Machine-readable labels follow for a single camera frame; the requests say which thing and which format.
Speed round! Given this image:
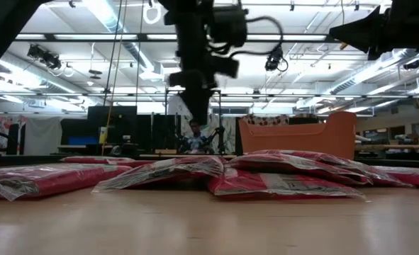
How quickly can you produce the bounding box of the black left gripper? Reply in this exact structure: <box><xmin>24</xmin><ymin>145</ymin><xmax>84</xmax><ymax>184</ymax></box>
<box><xmin>158</xmin><ymin>0</ymin><xmax>239</xmax><ymax>125</ymax></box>

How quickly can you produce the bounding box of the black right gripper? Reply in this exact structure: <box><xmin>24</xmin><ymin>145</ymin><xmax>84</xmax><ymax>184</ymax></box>
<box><xmin>328</xmin><ymin>0</ymin><xmax>419</xmax><ymax>60</ymax></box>

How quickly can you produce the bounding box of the red popcorn bag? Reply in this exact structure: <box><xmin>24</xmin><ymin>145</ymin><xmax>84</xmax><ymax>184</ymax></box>
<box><xmin>0</xmin><ymin>164</ymin><xmax>134</xmax><ymax>202</ymax></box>
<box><xmin>250</xmin><ymin>149</ymin><xmax>414</xmax><ymax>188</ymax></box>
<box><xmin>59</xmin><ymin>156</ymin><xmax>159</xmax><ymax>169</ymax></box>
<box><xmin>370</xmin><ymin>165</ymin><xmax>419</xmax><ymax>189</ymax></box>
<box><xmin>226</xmin><ymin>152</ymin><xmax>373</xmax><ymax>186</ymax></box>
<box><xmin>207</xmin><ymin>167</ymin><xmax>369</xmax><ymax>202</ymax></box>
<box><xmin>91</xmin><ymin>155</ymin><xmax>228</xmax><ymax>194</ymax></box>

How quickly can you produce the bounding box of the person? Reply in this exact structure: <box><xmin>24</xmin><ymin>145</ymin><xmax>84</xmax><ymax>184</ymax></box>
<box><xmin>179</xmin><ymin>118</ymin><xmax>214</xmax><ymax>155</ymax></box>

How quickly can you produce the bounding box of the black tripod stand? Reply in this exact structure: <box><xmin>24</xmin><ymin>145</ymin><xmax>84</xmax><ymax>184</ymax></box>
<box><xmin>214</xmin><ymin>90</ymin><xmax>227</xmax><ymax>155</ymax></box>

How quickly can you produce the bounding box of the pale floral curtain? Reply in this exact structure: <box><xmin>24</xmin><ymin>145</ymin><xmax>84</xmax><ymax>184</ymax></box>
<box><xmin>167</xmin><ymin>95</ymin><xmax>238</xmax><ymax>154</ymax></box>

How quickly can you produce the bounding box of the black partition panel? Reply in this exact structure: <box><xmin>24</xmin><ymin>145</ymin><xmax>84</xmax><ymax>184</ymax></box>
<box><xmin>137</xmin><ymin>113</ymin><xmax>181</xmax><ymax>154</ymax></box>

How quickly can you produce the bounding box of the red floral fabric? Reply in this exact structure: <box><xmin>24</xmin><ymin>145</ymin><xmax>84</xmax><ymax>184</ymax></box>
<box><xmin>242</xmin><ymin>113</ymin><xmax>290</xmax><ymax>127</ymax></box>

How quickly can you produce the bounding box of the large black monitor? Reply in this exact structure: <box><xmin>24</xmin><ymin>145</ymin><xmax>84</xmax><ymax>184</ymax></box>
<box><xmin>86</xmin><ymin>105</ymin><xmax>138</xmax><ymax>145</ymax></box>

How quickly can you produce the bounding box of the orange plastic basket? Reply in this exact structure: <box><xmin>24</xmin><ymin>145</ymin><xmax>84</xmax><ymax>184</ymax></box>
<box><xmin>238</xmin><ymin>111</ymin><xmax>358</xmax><ymax>161</ymax></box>

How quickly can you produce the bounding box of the wooden desk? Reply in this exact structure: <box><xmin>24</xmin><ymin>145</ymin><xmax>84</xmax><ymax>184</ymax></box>
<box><xmin>354</xmin><ymin>142</ymin><xmax>419</xmax><ymax>151</ymax></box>

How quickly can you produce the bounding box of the small black monitor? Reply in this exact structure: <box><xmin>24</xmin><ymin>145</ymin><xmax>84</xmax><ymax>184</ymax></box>
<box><xmin>60</xmin><ymin>118</ymin><xmax>89</xmax><ymax>146</ymax></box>

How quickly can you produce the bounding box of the grey hanging cloth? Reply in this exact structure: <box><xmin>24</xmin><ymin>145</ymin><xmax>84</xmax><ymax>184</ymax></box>
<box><xmin>23</xmin><ymin>116</ymin><xmax>63</xmax><ymax>156</ymax></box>

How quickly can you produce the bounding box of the floral hanging cloth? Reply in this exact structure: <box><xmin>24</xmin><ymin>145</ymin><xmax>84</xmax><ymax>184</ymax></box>
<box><xmin>0</xmin><ymin>115</ymin><xmax>28</xmax><ymax>149</ymax></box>

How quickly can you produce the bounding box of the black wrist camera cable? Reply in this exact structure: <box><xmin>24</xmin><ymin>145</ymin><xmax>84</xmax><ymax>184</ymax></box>
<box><xmin>228</xmin><ymin>15</ymin><xmax>284</xmax><ymax>60</ymax></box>

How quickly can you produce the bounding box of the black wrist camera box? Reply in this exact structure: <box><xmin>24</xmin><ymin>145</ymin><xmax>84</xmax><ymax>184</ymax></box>
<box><xmin>208</xmin><ymin>6</ymin><xmax>249</xmax><ymax>50</ymax></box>

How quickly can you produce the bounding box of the thin black frame bar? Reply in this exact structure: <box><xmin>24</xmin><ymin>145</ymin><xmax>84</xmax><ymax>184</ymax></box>
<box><xmin>0</xmin><ymin>93</ymin><xmax>419</xmax><ymax>99</ymax></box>

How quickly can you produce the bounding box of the black overhead camera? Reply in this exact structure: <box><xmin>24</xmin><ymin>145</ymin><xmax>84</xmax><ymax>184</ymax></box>
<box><xmin>26</xmin><ymin>43</ymin><xmax>62</xmax><ymax>70</ymax></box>
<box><xmin>264</xmin><ymin>45</ymin><xmax>289</xmax><ymax>73</ymax></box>

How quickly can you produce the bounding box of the black hanging cable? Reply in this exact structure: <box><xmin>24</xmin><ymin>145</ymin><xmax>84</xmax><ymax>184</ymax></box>
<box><xmin>103</xmin><ymin>0</ymin><xmax>124</xmax><ymax>107</ymax></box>

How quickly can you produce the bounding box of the silver ventilation duct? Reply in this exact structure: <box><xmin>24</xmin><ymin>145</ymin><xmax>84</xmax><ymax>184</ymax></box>
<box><xmin>84</xmin><ymin>0</ymin><xmax>155</xmax><ymax>70</ymax></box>

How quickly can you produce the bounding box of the white cable loop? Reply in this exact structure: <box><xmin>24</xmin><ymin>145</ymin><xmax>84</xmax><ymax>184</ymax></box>
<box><xmin>143</xmin><ymin>1</ymin><xmax>163</xmax><ymax>26</ymax></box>

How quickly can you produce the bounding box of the thick black frame bar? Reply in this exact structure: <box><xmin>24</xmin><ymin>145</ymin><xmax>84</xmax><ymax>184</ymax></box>
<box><xmin>13</xmin><ymin>33</ymin><xmax>342</xmax><ymax>44</ymax></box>

